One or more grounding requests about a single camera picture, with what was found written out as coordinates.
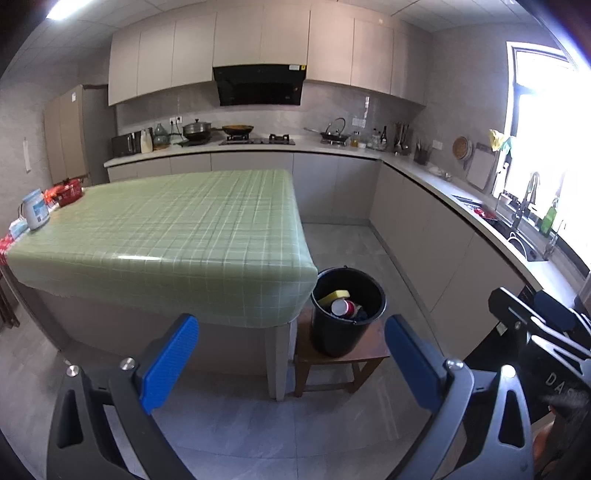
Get white blue jar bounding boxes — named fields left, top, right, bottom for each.
left=19, top=188, right=51, bottom=232

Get beige refrigerator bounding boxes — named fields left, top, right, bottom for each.
left=44, top=84, right=116, bottom=188

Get lidded grey wok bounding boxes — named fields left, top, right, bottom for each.
left=181, top=118, right=214, bottom=141

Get black wok with handle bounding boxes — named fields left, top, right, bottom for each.
left=305, top=117, right=352, bottom=146

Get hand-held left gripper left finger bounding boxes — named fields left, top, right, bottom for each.
left=46, top=313, right=200, bottom=480

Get tall metal kitchen faucet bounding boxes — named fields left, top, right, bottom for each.
left=508, top=172, right=541, bottom=232

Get beige upper wall cabinets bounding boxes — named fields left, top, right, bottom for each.
left=107, top=4, right=428, bottom=108

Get green checked tablecloth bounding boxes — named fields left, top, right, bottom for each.
left=6, top=168, right=318, bottom=328

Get white island table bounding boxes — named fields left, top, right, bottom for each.
left=32, top=286, right=298, bottom=401

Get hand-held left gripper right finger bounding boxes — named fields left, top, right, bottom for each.
left=384, top=315, right=535, bottom=480

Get green dish soap bottle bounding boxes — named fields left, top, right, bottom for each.
left=541, top=198, right=559, bottom=236

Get small metal faucet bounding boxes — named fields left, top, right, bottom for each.
left=542, top=220, right=566, bottom=261

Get person's right forearm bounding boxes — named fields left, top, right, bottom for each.
left=531, top=392, right=591, bottom=480

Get black range hood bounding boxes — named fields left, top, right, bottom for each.
left=212, top=64, right=308, bottom=107

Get black plastic bucket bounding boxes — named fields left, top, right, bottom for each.
left=310, top=266, right=387, bottom=357

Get brown wooden stool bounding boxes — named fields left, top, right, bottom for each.
left=293, top=307, right=392, bottom=398

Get kitchen utensil holder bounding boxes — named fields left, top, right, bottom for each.
left=392, top=122, right=411, bottom=155

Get kitchen sink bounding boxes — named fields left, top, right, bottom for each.
left=480, top=208, right=552, bottom=263

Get ceiling light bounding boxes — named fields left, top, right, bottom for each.
left=44, top=0, right=100, bottom=21

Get white cutting board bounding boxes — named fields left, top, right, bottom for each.
left=466, top=145, right=497, bottom=191

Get kitchen window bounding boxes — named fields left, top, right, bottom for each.
left=505, top=41, right=591, bottom=278

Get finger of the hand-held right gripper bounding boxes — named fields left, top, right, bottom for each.
left=536, top=291, right=591, bottom=344
left=489, top=287, right=591, bottom=365

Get black gas hob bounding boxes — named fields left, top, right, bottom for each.
left=219, top=134, right=296, bottom=147

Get red patterned pot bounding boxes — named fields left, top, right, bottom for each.
left=51, top=179, right=85, bottom=207

